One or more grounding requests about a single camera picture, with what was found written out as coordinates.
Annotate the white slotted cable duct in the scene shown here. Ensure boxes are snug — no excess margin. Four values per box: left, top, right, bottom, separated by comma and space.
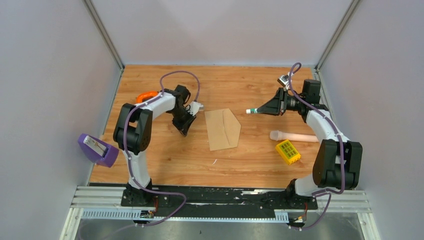
81, 208, 289, 224

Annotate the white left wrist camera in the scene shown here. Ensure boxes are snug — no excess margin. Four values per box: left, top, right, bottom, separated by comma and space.
187, 101, 204, 116

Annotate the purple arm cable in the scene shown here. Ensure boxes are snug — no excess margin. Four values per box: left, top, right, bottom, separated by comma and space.
122, 70, 201, 229
287, 62, 347, 231

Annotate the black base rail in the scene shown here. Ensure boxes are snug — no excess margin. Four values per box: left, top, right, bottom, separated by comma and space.
120, 184, 318, 219

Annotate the orange curved toy track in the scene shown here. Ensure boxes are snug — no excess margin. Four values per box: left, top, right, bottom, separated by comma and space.
135, 91, 159, 104

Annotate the yellow building block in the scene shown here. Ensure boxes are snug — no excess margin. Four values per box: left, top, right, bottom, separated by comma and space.
275, 139, 301, 165

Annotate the purple box with card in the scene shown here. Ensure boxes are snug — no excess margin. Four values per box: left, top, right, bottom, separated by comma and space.
77, 133, 120, 168

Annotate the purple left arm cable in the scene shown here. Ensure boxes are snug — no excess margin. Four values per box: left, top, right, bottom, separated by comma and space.
122, 70, 201, 229

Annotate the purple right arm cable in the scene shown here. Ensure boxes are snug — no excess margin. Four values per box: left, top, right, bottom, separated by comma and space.
287, 62, 347, 231

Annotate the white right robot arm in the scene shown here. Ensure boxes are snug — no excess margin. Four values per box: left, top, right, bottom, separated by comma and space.
256, 75, 363, 209

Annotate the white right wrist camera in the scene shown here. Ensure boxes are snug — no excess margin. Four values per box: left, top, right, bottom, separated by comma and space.
277, 74, 292, 91

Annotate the white green glue stick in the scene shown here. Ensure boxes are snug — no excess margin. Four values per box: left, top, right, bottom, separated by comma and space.
245, 108, 258, 115

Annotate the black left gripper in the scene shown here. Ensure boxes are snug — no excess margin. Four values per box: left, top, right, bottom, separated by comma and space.
169, 107, 197, 137

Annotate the tan paper envelope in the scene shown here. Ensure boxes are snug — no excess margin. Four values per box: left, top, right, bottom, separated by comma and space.
204, 108, 241, 151

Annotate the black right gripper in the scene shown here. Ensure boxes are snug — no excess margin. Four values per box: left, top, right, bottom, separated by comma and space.
257, 88, 305, 116

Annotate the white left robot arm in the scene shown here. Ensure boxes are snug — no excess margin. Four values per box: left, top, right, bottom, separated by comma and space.
113, 85, 204, 207

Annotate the pink toy microphone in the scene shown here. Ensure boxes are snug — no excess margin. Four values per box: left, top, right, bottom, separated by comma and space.
269, 130, 319, 143

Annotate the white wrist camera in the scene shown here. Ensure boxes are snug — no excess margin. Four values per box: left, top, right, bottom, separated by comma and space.
277, 74, 292, 91
187, 101, 204, 116

